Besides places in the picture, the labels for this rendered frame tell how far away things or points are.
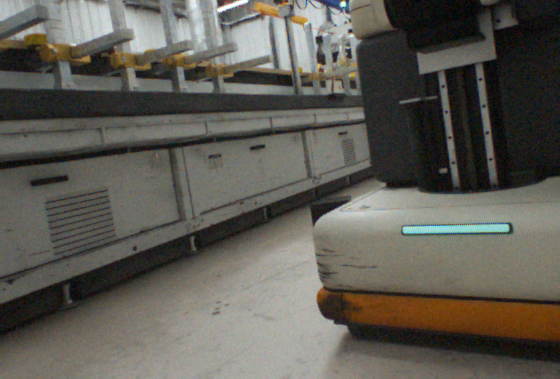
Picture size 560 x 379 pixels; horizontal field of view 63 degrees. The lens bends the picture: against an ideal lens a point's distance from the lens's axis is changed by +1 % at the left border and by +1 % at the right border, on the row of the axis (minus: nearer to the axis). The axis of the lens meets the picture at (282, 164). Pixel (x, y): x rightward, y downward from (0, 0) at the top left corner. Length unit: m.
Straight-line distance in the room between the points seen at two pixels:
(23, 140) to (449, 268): 1.14
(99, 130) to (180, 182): 0.61
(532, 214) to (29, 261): 1.44
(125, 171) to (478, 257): 1.42
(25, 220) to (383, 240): 1.18
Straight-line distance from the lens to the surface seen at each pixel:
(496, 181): 1.14
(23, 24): 1.29
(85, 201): 1.82
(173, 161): 2.11
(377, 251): 0.94
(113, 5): 1.75
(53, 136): 1.51
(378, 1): 0.96
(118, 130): 1.65
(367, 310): 0.99
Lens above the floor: 0.45
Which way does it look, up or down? 3 degrees down
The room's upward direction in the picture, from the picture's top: 9 degrees counter-clockwise
